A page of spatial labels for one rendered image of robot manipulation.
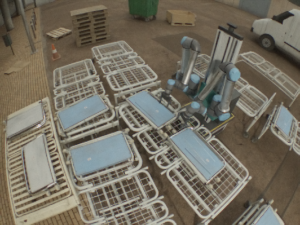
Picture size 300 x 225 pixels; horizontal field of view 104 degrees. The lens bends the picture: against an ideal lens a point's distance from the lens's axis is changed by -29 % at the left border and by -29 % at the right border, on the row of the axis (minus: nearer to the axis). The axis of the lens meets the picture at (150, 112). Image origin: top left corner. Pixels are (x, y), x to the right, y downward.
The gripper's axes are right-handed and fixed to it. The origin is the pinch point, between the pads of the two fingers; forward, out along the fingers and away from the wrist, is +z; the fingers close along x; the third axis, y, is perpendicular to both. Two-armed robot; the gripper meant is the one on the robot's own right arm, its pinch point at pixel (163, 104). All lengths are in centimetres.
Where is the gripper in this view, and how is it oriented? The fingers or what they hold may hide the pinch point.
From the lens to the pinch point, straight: 215.7
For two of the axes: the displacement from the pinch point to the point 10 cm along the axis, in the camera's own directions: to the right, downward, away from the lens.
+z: -2.8, 8.5, 4.4
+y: 7.2, -1.3, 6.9
